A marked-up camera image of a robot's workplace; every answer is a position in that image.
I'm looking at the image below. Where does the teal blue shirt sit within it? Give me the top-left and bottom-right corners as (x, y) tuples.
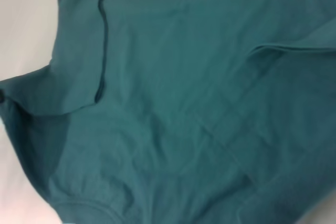
(0, 0), (336, 224)

